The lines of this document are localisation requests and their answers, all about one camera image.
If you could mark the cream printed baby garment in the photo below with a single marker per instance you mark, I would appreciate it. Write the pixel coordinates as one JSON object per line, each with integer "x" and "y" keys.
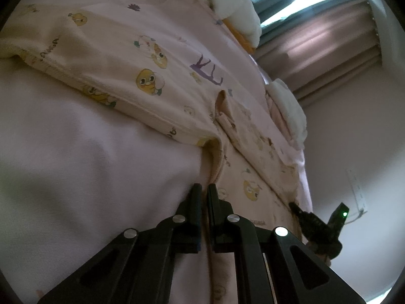
{"x": 133, "y": 79}

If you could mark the white fluffy pillow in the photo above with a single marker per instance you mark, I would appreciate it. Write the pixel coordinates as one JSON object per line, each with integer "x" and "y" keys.
{"x": 289, "y": 110}
{"x": 234, "y": 9}

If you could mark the pink printed bed sheet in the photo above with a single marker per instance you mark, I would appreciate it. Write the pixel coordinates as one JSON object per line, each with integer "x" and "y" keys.
{"x": 79, "y": 164}

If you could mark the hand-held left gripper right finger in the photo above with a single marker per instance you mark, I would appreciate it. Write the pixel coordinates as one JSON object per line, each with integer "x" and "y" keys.
{"x": 212, "y": 202}

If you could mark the pink curtain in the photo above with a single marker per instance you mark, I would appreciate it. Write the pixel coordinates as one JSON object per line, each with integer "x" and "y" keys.
{"x": 332, "y": 47}

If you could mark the window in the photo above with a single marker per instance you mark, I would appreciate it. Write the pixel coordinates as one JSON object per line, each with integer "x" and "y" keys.
{"x": 284, "y": 3}

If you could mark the orange cushion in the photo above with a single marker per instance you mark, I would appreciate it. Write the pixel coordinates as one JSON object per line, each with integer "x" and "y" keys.
{"x": 243, "y": 41}

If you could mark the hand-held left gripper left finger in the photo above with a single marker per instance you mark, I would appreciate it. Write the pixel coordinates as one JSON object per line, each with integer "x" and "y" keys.
{"x": 195, "y": 202}

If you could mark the white wall outlet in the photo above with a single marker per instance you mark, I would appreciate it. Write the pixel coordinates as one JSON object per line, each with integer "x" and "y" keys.
{"x": 357, "y": 193}

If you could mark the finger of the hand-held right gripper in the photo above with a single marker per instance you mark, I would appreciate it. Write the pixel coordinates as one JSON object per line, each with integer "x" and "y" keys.
{"x": 299, "y": 212}

